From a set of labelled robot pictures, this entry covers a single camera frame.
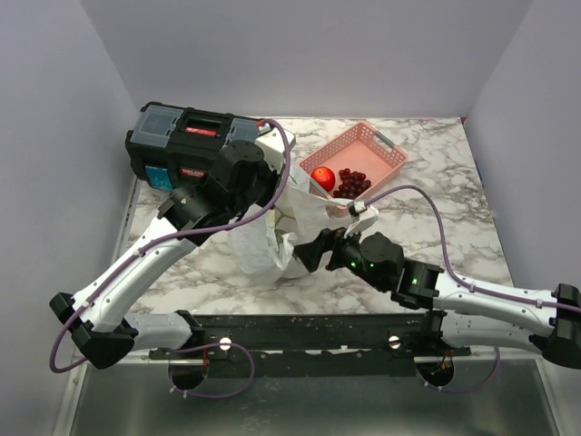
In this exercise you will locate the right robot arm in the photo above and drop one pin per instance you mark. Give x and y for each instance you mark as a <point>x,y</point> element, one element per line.
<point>471,312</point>

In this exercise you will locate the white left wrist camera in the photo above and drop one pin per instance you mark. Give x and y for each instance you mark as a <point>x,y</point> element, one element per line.
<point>273,148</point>

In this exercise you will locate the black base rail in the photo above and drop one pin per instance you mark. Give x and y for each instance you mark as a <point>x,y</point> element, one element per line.
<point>314,345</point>

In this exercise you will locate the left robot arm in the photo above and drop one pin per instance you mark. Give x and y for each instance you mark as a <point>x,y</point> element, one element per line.
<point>98,317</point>

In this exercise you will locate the black toolbox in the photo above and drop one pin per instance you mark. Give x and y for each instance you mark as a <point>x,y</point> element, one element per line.
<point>172,146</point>

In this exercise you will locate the red fake apple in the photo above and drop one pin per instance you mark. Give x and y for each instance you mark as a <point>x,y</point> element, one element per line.
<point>324,177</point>

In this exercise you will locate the pink perforated plastic basket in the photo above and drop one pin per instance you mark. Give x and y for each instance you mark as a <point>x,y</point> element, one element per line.
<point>361,148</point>

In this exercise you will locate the white plastic bag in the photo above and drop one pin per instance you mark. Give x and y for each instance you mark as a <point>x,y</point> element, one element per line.
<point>264,248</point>

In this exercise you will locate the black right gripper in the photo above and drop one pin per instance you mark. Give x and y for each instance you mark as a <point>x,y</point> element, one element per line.
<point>311,252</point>

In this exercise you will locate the dark red fake grapes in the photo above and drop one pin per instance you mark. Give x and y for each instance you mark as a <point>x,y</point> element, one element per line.
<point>352,184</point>

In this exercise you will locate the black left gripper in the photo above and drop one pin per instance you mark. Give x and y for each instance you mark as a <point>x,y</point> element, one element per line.
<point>273,179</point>

